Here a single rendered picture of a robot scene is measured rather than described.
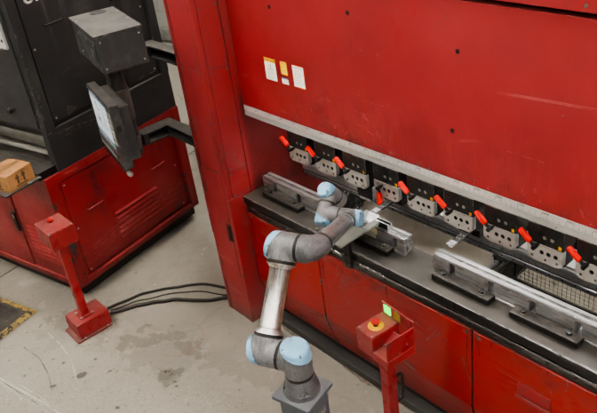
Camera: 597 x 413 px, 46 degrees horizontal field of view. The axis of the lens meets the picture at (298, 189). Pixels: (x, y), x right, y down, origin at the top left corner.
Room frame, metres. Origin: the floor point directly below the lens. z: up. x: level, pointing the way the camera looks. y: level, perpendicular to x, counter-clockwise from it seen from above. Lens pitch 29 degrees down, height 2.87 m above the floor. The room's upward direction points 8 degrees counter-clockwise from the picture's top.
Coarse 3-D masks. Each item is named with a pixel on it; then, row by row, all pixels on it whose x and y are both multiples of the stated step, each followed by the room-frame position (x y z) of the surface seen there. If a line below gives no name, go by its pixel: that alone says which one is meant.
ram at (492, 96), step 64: (256, 0) 3.40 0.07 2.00; (320, 0) 3.04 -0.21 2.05; (384, 0) 2.75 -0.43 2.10; (448, 0) 2.50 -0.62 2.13; (256, 64) 3.46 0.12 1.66; (320, 64) 3.08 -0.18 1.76; (384, 64) 2.76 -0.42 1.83; (448, 64) 2.51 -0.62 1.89; (512, 64) 2.29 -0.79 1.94; (576, 64) 2.11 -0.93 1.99; (320, 128) 3.12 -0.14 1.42; (384, 128) 2.78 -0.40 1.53; (448, 128) 2.51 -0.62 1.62; (512, 128) 2.28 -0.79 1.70; (576, 128) 2.09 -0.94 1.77; (512, 192) 2.28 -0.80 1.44; (576, 192) 2.08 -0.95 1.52
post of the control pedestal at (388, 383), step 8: (384, 368) 2.34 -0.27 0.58; (384, 376) 2.34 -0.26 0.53; (392, 376) 2.34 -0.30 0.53; (384, 384) 2.35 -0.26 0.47; (392, 384) 2.34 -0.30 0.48; (384, 392) 2.35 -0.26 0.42; (392, 392) 2.33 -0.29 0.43; (384, 400) 2.36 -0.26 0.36; (392, 400) 2.33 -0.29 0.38; (384, 408) 2.36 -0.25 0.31; (392, 408) 2.33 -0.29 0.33
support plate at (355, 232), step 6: (372, 222) 2.88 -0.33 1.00; (378, 222) 2.87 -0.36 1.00; (354, 228) 2.85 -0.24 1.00; (360, 228) 2.84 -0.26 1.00; (366, 228) 2.83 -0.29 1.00; (348, 234) 2.80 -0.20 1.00; (354, 234) 2.79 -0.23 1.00; (360, 234) 2.79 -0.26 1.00; (342, 240) 2.76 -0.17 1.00; (348, 240) 2.76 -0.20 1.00; (342, 246) 2.72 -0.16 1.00
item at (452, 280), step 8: (440, 272) 2.54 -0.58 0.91; (440, 280) 2.50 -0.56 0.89; (448, 280) 2.48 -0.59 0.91; (456, 280) 2.47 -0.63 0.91; (456, 288) 2.44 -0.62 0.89; (464, 288) 2.41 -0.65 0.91; (472, 288) 2.40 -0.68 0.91; (480, 288) 2.39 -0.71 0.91; (472, 296) 2.37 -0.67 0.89; (480, 296) 2.34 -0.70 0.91; (488, 296) 2.34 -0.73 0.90; (488, 304) 2.31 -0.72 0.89
